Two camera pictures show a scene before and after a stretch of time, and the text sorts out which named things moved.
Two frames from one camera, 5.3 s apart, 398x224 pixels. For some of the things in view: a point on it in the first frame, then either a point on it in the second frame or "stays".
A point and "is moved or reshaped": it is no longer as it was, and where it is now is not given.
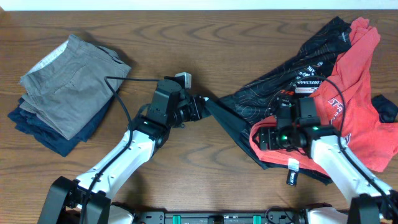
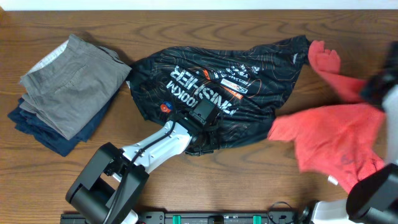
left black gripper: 193,103 -> 216,136
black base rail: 234,218 stays
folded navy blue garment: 26,122 stays
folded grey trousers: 66,88 stays
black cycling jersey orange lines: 295,76 -> 246,84
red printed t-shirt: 345,105 is moved or reshaped
